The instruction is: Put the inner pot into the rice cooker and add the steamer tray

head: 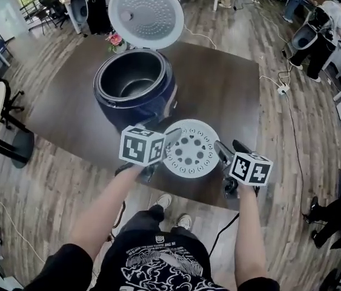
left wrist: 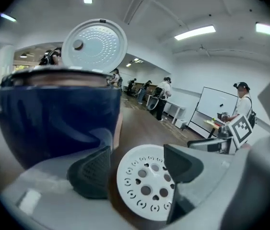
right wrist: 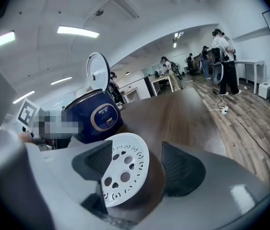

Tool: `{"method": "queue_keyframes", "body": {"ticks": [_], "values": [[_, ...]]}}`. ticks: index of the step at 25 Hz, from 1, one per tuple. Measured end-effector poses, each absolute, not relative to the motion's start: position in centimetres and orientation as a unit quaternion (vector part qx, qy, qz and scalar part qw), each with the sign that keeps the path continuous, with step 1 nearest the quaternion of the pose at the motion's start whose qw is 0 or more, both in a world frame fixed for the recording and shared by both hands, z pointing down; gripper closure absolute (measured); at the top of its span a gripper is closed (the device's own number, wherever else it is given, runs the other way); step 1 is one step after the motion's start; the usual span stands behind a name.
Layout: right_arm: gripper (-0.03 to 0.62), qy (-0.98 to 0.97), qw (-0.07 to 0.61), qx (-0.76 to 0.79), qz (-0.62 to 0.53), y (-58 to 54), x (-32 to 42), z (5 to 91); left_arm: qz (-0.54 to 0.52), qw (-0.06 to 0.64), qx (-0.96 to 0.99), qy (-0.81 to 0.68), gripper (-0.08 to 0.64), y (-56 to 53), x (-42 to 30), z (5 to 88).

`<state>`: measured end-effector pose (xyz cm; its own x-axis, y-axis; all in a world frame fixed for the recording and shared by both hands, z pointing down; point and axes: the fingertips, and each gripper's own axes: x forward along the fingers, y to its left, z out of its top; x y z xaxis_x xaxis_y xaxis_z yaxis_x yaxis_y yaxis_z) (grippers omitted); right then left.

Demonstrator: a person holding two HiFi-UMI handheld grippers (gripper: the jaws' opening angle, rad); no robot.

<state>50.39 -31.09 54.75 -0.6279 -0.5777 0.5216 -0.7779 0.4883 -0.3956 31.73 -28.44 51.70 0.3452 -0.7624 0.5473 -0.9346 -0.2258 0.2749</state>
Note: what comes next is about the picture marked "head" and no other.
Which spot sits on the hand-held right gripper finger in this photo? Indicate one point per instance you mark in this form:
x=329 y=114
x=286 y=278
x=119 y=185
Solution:
x=221 y=151
x=241 y=146

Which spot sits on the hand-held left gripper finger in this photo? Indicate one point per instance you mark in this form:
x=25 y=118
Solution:
x=149 y=122
x=172 y=138

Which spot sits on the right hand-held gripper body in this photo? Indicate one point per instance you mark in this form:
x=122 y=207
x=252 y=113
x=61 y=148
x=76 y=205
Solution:
x=250 y=169

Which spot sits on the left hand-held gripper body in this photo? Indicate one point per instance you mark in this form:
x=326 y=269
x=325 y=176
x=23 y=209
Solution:
x=141 y=146

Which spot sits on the white perforated steamer tray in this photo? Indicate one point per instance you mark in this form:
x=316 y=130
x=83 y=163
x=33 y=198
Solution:
x=192 y=150

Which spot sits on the black pot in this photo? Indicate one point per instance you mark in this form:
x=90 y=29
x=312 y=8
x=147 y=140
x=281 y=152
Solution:
x=131 y=74

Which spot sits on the dark blue rice cooker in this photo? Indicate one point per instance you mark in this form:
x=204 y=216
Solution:
x=141 y=56

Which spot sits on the person's right forearm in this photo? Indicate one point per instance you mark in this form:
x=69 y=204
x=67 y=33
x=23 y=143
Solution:
x=250 y=232

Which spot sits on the person's left forearm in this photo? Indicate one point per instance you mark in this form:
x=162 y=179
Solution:
x=109 y=205

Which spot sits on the white rice cooker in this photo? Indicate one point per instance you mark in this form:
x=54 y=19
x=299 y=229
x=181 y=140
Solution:
x=78 y=8
x=305 y=38

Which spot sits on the person's white left shoe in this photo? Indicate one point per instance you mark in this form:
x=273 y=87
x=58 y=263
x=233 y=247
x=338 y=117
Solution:
x=164 y=200

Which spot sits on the person's white shoe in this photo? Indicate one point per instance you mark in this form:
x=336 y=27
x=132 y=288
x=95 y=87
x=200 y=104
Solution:
x=184 y=221
x=164 y=200

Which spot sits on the white power strip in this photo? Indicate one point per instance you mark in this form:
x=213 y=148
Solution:
x=284 y=88

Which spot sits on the person's black trousers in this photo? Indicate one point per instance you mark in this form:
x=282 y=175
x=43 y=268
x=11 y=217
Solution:
x=149 y=220

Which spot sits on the person's white right shoe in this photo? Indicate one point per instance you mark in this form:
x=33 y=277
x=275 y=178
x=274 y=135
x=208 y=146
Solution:
x=184 y=221

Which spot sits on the pink flowers in vase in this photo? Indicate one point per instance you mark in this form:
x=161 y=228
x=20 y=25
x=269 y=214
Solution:
x=115 y=41

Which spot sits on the black printed t-shirt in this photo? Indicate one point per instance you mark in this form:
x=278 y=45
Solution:
x=158 y=265

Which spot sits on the black office chair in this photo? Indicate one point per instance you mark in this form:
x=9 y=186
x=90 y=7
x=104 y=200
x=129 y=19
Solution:
x=52 y=5

